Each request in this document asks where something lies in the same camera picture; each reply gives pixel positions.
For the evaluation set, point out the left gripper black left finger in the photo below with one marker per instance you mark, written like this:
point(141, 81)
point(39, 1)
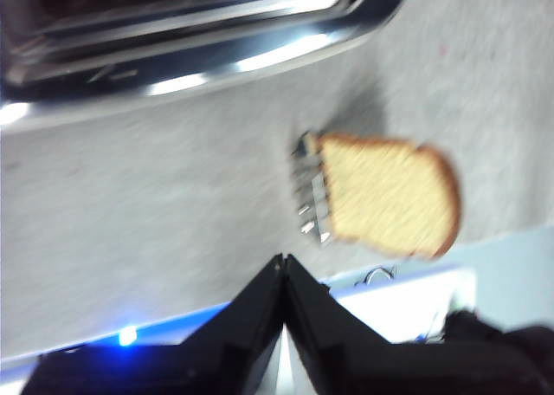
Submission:
point(173, 369)

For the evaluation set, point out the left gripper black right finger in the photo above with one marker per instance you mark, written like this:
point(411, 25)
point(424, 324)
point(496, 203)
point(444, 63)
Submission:
point(368, 369)

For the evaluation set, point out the slice of toast bread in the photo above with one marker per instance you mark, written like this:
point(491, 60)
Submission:
point(389, 196)

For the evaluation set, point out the steel toast rack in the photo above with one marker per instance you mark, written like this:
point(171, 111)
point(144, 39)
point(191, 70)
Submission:
point(317, 186)

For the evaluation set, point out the cream toaster with chrome top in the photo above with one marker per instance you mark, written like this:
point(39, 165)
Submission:
point(173, 44)

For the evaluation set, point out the white base board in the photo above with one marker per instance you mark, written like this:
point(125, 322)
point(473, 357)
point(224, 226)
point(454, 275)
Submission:
point(389, 312)

